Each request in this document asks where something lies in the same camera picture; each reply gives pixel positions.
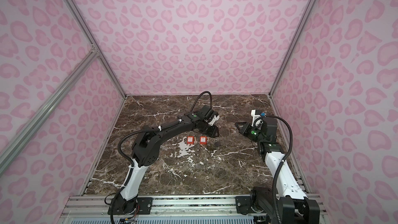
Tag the aluminium corner frame post left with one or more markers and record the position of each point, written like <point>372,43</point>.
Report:
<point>83,25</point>

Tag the aluminium diagonal frame bar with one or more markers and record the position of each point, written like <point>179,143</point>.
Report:
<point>20,141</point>

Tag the red padlock with steel shackle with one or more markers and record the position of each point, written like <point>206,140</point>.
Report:
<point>190,140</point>

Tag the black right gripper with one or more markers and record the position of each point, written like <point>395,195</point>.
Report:
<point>246,129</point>

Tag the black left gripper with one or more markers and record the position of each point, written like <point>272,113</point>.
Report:
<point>214,132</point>

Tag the aluminium corner frame post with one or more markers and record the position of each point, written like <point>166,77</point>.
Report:
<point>83,25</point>
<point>299,30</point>

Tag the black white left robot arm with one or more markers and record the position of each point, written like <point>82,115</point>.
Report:
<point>142,148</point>

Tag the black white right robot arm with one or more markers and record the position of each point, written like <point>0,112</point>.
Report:
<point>284,202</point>

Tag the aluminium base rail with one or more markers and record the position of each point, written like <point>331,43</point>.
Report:
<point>177,209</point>

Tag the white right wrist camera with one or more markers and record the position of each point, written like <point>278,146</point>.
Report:
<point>257,118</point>

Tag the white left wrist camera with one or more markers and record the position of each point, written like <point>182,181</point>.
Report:
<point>213,118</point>

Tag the aluminium corner frame post right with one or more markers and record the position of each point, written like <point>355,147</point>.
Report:
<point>299,30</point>

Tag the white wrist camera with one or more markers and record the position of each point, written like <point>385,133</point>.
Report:
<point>257,118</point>
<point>213,118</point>

